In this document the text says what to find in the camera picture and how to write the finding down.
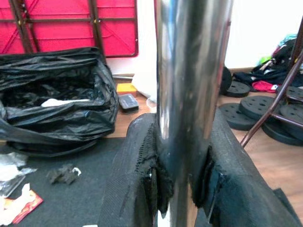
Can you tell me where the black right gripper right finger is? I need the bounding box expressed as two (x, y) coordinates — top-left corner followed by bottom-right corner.
(193, 108), (301, 227)

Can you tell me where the black garbage bag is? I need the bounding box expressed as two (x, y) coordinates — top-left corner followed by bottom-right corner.
(0, 47), (119, 158)

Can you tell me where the orange flat box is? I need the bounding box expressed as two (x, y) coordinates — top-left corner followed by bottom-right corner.
(116, 82), (138, 96)

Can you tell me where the white crumpled tissue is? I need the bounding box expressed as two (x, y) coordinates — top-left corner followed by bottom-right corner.
(0, 183), (31, 225)

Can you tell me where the chrome broom with white grip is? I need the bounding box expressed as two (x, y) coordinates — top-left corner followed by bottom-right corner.
(155, 0), (234, 227)

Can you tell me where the orange paper packet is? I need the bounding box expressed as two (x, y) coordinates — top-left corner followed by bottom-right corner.
(0, 183), (45, 225)

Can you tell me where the red table with brown legs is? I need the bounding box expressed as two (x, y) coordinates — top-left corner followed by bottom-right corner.
(240, 30), (303, 148)

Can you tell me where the white plastic bag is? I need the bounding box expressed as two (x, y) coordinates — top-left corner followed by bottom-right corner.
(131, 70), (158, 105)

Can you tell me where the pile of dark clothes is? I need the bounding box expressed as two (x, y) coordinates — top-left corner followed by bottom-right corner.
(233, 33), (303, 94)

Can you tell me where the black remote control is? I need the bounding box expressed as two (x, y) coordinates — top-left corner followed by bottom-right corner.
(118, 93), (140, 112)

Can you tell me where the black crumpled rag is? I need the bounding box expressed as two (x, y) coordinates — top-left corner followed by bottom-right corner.
(46, 164), (82, 185)

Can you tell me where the crumpled clear plastic film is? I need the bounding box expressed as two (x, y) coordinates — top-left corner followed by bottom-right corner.
(0, 151), (38, 197)

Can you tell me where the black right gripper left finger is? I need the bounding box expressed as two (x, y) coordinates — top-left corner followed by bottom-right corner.
(98, 113), (175, 227)

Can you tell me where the red folded table brown frame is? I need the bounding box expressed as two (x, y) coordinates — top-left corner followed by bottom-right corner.
(0, 0), (139, 59)

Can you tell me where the black weight plate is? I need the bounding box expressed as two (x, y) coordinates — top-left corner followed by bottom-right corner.
(219, 103), (258, 131)
(224, 80), (252, 98)
(261, 118), (303, 147)
(239, 96), (284, 119)
(280, 86), (303, 105)

